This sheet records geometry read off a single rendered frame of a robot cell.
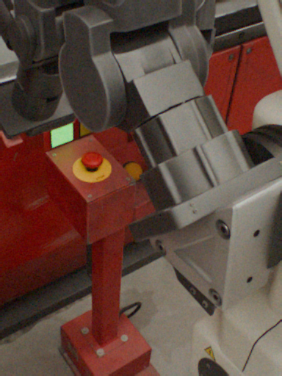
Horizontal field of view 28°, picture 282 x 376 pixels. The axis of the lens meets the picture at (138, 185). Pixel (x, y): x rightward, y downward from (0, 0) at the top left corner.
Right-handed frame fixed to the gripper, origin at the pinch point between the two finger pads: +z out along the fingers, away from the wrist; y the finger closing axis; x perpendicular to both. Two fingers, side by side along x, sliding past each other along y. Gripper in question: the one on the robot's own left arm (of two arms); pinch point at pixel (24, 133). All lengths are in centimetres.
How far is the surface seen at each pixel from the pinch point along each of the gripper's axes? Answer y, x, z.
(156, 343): -36, 41, 91
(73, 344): -13, 29, 84
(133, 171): -25.9, 4.9, 27.8
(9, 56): -6.7, -16.3, 7.8
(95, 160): -16.3, 1.9, 20.0
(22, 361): -1, 26, 98
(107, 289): -20, 22, 58
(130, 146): -28.4, -0.3, 28.3
